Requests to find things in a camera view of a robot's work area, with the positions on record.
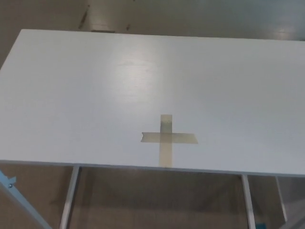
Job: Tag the white table leg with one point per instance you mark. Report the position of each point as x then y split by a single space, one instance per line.
281 200
249 202
69 202

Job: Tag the teal floor marker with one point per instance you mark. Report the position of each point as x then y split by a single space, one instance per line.
262 226

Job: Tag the grey metal bar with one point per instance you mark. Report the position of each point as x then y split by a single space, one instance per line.
297 223

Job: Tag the light blue metal frame bar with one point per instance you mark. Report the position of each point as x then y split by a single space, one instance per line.
7 180

